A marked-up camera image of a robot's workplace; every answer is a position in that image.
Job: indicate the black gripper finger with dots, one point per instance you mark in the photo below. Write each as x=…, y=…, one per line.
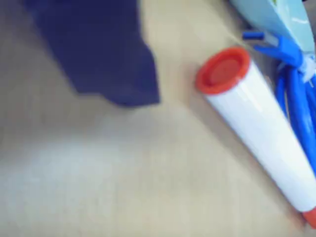
x=98, y=49

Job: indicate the white marker with red cap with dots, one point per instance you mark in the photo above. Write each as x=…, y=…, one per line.
x=259, y=123

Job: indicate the light blue plate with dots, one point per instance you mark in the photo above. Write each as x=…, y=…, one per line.
x=271, y=19

